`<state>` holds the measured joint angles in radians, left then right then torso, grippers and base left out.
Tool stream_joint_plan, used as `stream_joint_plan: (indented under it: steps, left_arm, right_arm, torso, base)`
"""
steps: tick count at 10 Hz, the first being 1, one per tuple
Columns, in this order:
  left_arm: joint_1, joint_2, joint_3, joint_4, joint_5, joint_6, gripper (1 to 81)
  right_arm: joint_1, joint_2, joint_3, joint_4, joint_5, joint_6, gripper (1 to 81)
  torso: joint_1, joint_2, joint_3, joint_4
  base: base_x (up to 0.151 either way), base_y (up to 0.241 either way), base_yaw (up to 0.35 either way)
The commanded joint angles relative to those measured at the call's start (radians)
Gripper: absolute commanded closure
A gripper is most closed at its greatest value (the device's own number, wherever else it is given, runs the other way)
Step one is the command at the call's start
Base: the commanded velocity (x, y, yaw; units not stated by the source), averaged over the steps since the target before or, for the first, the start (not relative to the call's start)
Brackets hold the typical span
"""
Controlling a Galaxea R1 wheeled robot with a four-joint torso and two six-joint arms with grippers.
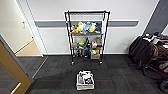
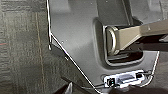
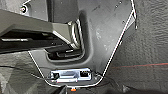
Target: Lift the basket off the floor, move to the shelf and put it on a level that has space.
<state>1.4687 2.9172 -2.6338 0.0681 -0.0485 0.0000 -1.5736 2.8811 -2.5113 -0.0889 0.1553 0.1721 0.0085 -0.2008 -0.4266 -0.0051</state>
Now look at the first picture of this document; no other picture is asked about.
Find pale basket with dark spots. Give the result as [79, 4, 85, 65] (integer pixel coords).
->
[76, 69, 96, 91]

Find green and yellow bowl toy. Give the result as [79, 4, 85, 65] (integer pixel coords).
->
[77, 40, 86, 48]

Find black pointed bag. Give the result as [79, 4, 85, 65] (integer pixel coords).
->
[85, 37, 91, 50]

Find small brown cardboard box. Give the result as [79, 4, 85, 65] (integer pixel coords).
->
[70, 42, 78, 49]

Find blue yellow green toy pack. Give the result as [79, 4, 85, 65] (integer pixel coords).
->
[89, 49, 100, 56]

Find stacked brown cardboard boxes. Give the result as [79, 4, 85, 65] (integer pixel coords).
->
[96, 37, 103, 46]

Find light blue plush toy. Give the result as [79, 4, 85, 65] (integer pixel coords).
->
[83, 23, 93, 33]

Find brown plush toy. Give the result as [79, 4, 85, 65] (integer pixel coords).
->
[70, 25, 79, 35]

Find yellow and white plush duck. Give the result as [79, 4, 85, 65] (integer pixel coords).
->
[88, 22, 98, 33]

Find navy blue plush shark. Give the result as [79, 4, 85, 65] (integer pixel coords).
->
[94, 22, 102, 34]

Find black chair with clutter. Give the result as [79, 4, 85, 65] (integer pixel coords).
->
[128, 31, 168, 93]

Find yellow wooden door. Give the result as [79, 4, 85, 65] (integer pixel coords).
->
[0, 34, 35, 94]

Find black wire shelf rack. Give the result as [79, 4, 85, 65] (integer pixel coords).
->
[64, 10, 111, 66]

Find long grey wall band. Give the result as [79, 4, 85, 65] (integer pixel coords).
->
[34, 19, 140, 28]

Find white door frame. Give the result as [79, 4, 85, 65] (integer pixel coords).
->
[14, 0, 48, 56]

